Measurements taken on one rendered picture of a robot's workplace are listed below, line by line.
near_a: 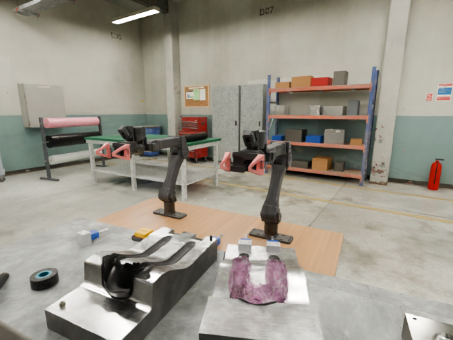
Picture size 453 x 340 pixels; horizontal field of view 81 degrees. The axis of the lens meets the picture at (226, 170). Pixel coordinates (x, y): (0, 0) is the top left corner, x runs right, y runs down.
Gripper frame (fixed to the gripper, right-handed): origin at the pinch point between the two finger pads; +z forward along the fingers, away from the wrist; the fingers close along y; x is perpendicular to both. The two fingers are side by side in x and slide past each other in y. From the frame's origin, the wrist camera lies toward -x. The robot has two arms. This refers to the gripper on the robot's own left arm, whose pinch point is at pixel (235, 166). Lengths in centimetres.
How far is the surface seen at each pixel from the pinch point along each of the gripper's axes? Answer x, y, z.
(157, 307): 34.6, -10.2, 27.2
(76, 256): 40, -63, 16
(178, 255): 32.0, -18.8, 6.8
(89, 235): 36, -68, 6
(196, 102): -37, -405, -577
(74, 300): 34, -31, 37
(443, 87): -52, 141, -527
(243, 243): 32.0, -2.3, -11.4
